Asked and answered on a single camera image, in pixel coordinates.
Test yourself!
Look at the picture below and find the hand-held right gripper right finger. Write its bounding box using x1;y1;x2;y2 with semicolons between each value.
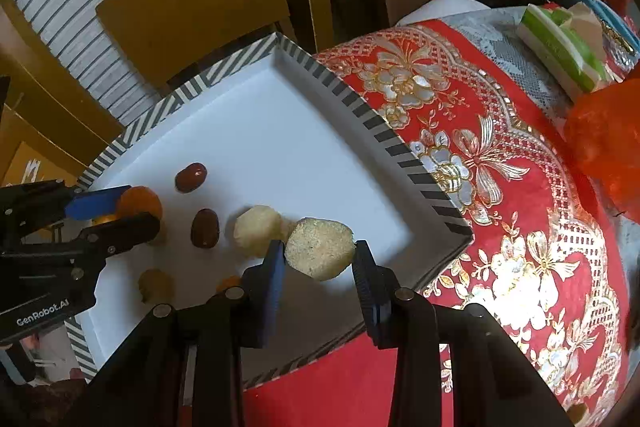
351;239;576;427

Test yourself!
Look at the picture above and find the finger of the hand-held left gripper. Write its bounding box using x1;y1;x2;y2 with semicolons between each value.
0;180;132;240
0;212;162;280

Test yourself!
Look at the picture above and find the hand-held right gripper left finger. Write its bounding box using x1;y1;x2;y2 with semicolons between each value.
75;239;287;427

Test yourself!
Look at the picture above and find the large orange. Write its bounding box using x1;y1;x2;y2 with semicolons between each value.
91;186;164;228

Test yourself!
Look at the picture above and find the round tan longan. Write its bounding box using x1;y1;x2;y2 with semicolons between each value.
138;269;175;304

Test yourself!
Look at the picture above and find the pale peeled fruit chunk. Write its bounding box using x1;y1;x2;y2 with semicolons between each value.
233;205;297;258
284;217;357;282

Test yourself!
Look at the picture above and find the red date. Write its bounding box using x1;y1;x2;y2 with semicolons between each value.
190;208;221;250
174;162;209;194

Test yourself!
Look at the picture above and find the white tray with striped rim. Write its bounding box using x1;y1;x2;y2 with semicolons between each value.
65;32;474;389

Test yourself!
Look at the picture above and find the red gold floral tablecloth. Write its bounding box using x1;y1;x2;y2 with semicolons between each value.
242;19;632;427

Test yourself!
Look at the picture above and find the white ribbed board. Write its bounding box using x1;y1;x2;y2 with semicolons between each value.
7;0;168;130

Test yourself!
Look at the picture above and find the orange plastic bag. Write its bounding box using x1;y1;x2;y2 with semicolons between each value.
564;79;640;220

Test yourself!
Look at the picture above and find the green white tissue pack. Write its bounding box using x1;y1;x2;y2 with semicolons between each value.
517;4;615;98

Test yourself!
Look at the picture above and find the beige small box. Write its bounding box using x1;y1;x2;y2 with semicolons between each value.
564;2;609;50

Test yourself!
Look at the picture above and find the blue printed packet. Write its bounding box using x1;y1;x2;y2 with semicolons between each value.
570;0;640;58

